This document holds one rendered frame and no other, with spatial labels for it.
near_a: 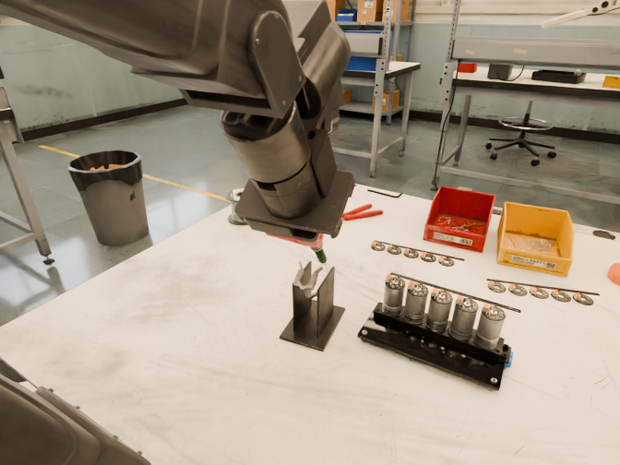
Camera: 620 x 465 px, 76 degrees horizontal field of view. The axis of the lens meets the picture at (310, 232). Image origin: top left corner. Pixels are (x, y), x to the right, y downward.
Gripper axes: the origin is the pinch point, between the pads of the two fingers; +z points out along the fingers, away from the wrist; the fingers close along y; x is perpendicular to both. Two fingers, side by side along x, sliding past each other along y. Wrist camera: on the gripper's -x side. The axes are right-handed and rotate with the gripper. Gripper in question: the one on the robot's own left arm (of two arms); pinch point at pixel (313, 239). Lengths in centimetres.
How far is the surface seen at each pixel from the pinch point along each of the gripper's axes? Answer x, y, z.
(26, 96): -162, 387, 165
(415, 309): 2.4, -12.0, 8.6
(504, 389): 8.3, -22.5, 9.6
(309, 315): 5.9, 0.9, 10.8
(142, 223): -46, 146, 127
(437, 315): 2.5, -14.5, 8.2
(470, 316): 2.2, -17.9, 7.2
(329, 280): 2.4, -1.8, 5.5
